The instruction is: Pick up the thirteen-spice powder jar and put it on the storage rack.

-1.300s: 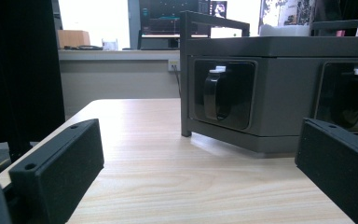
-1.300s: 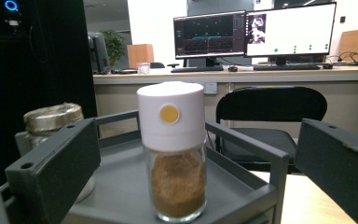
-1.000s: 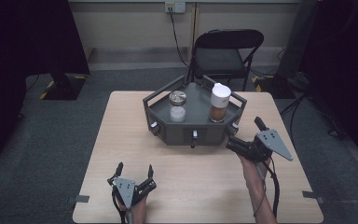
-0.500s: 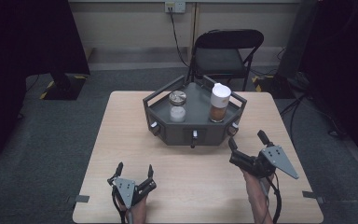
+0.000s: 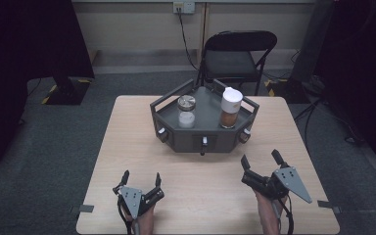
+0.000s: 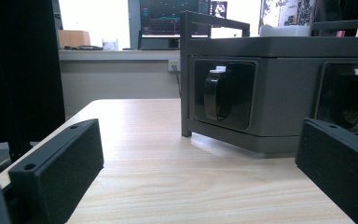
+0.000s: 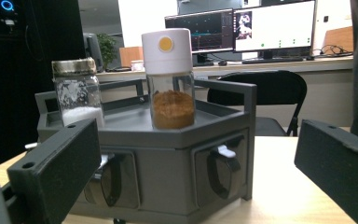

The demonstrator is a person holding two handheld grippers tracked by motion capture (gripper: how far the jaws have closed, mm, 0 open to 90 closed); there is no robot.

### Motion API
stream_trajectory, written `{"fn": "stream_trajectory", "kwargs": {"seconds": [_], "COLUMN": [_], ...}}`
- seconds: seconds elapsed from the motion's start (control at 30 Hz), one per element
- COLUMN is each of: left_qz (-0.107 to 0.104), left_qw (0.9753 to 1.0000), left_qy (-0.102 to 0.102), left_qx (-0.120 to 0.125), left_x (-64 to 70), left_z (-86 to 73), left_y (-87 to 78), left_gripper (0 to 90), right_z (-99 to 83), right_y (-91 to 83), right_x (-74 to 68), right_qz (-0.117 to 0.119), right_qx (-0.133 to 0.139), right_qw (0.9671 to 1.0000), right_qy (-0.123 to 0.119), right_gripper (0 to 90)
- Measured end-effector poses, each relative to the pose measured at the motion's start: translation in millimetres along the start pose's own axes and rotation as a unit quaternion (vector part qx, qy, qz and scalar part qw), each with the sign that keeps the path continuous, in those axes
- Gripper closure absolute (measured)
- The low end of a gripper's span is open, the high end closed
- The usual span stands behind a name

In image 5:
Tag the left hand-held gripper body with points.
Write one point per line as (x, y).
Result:
(131, 199)

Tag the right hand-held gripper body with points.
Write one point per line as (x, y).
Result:
(285, 181)

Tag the dark grey hexagonal tray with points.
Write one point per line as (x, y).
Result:
(205, 143)

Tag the white lid spice jar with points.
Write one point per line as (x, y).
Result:
(230, 107)

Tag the silver lid glass shaker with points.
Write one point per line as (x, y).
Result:
(186, 112)

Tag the person's left hand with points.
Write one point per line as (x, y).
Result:
(146, 222)

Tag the person's right hand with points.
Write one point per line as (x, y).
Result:
(267, 215)

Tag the grey tape strip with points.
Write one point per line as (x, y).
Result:
(84, 208)
(328, 205)

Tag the black stand base yellow stripes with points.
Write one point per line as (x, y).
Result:
(67, 93)
(289, 91)

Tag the black folding chair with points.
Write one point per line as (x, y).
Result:
(231, 62)

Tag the grey curtain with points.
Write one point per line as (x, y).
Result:
(310, 39)

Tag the dark curtain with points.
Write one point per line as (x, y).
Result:
(23, 65)
(362, 65)

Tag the white wall socket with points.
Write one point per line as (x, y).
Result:
(184, 7)

